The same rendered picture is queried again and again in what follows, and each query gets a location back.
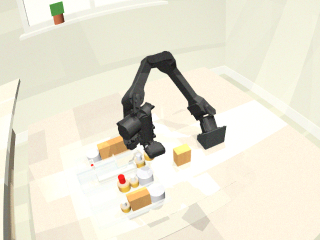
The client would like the yellow cube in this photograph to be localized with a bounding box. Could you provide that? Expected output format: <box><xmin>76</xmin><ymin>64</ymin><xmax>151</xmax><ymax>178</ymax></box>
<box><xmin>173</xmin><ymin>143</ymin><xmax>192</xmax><ymax>166</ymax></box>

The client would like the tan rectangular block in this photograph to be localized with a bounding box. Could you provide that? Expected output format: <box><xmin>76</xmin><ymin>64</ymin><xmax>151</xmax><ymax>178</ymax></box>
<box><xmin>97</xmin><ymin>139</ymin><xmax>118</xmax><ymax>160</ymax></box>
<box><xmin>126</xmin><ymin>187</ymin><xmax>152</xmax><ymax>211</ymax></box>
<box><xmin>113</xmin><ymin>135</ymin><xmax>129</xmax><ymax>154</ymax></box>

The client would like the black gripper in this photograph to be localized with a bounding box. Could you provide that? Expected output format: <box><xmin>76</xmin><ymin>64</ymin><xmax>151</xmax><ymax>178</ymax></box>
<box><xmin>138</xmin><ymin>124</ymin><xmax>166</xmax><ymax>159</ymax></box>

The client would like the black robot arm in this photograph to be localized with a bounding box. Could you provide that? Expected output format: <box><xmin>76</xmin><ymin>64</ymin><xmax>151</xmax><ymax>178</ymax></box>
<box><xmin>116</xmin><ymin>51</ymin><xmax>220</xmax><ymax>151</ymax></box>

